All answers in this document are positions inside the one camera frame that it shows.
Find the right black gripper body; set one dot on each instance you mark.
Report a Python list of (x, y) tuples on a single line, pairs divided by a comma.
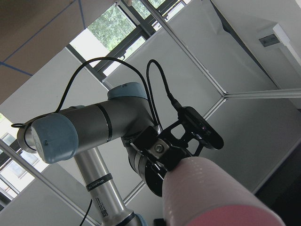
[(152, 154)]

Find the pink plastic cup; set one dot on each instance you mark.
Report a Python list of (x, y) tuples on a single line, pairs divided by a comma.
[(200, 193)]

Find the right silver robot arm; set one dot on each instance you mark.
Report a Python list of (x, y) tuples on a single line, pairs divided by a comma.
[(76, 132)]

